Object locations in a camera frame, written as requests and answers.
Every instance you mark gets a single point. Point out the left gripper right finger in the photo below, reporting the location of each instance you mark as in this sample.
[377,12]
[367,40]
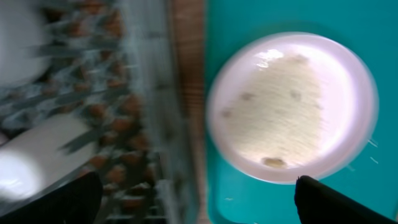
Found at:
[319,204]

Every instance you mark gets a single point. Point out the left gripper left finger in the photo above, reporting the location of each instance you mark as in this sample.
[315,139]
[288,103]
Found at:
[78,202]

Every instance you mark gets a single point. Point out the white cup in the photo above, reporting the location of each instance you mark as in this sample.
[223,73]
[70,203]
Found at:
[42,156]

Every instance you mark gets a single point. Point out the large white plate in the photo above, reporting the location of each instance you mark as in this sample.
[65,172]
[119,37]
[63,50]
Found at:
[292,104]

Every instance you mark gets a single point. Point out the grey white bowl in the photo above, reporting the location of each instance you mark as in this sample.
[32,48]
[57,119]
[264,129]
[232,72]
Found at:
[22,34]

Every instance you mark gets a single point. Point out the grey plastic dish rack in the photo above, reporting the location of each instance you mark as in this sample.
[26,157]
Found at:
[111,67]

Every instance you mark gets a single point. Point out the teal serving tray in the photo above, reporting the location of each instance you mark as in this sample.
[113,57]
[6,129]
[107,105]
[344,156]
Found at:
[368,28]

